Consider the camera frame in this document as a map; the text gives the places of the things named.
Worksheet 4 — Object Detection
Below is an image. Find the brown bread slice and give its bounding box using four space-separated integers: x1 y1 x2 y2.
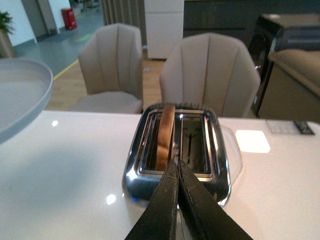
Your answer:
155 104 176 171

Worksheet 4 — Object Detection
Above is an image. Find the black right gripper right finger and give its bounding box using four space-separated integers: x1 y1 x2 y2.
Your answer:
177 160 252 240

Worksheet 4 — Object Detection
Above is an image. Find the beige sofa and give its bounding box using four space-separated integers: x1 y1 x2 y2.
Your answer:
258 49 320 123

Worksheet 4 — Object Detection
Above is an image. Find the white round plate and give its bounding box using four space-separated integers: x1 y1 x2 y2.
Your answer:
0 58 54 143

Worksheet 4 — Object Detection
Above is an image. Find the beige left chair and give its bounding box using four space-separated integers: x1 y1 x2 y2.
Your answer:
70 23 144 114

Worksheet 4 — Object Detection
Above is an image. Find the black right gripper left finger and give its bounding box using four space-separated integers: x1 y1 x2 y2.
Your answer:
125 159 179 240

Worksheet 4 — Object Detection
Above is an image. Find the dark grey counter cabinet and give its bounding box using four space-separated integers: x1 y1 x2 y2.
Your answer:
183 0 320 45

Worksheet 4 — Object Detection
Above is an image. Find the white chrome two-slot toaster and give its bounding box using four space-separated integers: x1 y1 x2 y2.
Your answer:
122 103 232 206

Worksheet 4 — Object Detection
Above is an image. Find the black appliance box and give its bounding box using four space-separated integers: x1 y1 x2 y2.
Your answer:
248 13 320 116

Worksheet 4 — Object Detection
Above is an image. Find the red fire extinguisher box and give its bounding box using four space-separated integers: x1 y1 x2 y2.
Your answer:
61 8 77 30

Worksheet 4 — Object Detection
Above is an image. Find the white cabinet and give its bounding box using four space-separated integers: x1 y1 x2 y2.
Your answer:
144 0 185 60

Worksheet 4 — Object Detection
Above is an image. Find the potted plant gold pot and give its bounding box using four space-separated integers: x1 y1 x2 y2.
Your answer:
0 11 16 58

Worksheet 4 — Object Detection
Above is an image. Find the beige right chair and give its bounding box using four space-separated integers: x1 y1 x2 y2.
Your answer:
159 33 261 118

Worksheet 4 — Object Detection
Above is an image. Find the beige chair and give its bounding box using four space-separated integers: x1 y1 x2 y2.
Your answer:
159 33 261 118
70 23 144 114

